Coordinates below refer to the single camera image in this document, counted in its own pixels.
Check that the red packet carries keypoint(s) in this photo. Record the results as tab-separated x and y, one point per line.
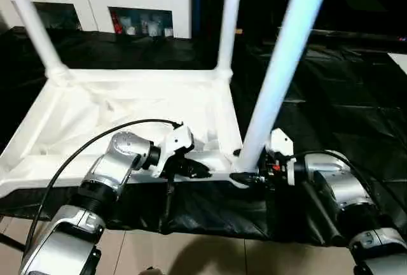
117	23

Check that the white plastic table leg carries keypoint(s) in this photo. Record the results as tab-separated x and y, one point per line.
229	17
35	26
286	49

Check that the white jar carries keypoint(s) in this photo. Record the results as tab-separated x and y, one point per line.
168	31
154	26
129	28

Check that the black stand leg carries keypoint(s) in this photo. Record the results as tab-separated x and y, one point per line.
12	243

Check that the white flat board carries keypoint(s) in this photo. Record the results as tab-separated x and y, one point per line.
400	61

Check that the small tan block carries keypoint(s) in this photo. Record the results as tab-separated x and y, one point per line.
239	30

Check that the black mat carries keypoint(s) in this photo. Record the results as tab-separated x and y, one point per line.
334	103

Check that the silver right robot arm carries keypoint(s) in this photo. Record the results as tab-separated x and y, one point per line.
343	186

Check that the long black bar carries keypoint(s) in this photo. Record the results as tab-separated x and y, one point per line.
349	34

